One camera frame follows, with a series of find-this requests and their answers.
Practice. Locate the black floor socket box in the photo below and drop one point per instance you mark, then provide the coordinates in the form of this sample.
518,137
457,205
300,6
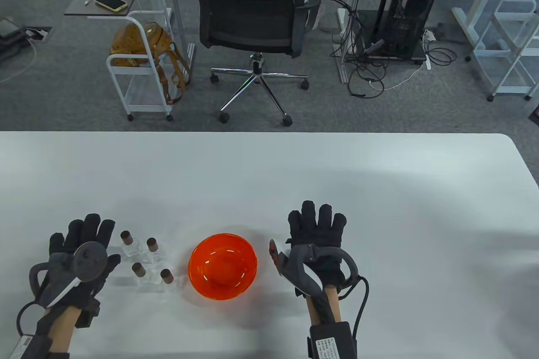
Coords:
38,34

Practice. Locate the brown leather backpack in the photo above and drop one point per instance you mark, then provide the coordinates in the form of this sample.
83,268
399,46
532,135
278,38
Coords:
134,39

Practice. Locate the white cart with brown top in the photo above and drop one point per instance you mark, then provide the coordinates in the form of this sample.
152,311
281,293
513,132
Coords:
84,3

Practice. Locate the person's right hand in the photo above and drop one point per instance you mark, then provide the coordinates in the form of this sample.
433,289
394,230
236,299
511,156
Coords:
316,224

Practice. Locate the clear glass perfume bottle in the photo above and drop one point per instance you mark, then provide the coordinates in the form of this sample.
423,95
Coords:
152,244
138,269
128,247
167,277

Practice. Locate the white desk leg frame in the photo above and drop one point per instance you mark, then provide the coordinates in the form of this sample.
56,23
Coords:
340,66

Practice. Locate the black mesh office chair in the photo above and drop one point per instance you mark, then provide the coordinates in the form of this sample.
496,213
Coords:
248,18

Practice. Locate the black right forearm sensor pack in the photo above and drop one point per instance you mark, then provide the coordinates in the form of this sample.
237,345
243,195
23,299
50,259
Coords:
330,342

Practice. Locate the dark grey hand controller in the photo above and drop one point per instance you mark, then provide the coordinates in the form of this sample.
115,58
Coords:
294,258
89,260

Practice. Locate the black left forearm sensor pack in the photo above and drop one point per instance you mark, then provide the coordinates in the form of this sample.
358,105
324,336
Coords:
25,346

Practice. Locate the silver desk leg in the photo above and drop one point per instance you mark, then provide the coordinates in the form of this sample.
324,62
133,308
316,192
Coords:
174,9

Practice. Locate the dark grey left hand controller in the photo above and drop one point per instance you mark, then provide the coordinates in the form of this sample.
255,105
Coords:
89,260

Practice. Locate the smartphone in yellow case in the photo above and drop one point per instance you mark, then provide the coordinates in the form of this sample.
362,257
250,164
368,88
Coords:
110,1

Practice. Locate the person's right forearm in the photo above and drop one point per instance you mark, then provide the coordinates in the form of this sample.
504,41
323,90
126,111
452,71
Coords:
334,308

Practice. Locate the dark grey right hand controller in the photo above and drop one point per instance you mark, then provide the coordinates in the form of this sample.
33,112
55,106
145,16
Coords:
294,258

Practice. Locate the black computer tower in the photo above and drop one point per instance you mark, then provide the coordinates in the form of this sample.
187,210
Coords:
414,5

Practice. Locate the person's left hand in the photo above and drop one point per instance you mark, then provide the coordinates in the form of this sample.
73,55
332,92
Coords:
90,228

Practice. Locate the person's left forearm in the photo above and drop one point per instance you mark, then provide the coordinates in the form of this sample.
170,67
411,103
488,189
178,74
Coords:
63,329

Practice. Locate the brown table corner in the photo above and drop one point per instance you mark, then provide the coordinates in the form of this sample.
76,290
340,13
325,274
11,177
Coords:
534,117

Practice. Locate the orange translucent plastic bowl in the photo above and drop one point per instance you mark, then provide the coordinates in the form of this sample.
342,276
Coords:
223,266

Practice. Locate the white power strip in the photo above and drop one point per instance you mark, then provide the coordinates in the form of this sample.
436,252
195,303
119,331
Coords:
428,58

